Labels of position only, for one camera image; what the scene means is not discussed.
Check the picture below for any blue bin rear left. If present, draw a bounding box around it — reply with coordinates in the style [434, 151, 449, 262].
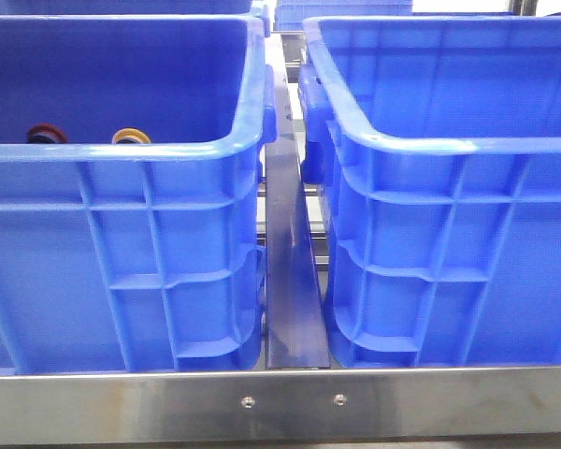
[0, 0, 270, 36]

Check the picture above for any red mushroom push button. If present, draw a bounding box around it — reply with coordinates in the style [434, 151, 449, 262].
[26, 123, 68, 144]

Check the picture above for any blue bin rear right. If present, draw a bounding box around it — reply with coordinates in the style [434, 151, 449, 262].
[274, 0, 413, 32]

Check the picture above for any blue plastic bin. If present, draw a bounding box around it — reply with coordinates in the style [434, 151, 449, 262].
[0, 15, 276, 376]
[299, 16, 561, 368]

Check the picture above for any blue plastic bin right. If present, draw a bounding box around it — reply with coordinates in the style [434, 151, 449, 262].
[299, 16, 561, 368]

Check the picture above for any yellow mushroom push button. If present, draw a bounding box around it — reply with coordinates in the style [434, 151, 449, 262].
[111, 127, 151, 144]

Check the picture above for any blue plastic bin left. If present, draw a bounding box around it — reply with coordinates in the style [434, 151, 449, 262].
[0, 15, 276, 376]

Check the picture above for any dark metal divider bar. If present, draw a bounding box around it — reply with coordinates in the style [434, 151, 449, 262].
[265, 65, 331, 369]

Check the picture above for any steel front rail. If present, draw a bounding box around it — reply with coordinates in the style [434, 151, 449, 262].
[0, 366, 561, 445]

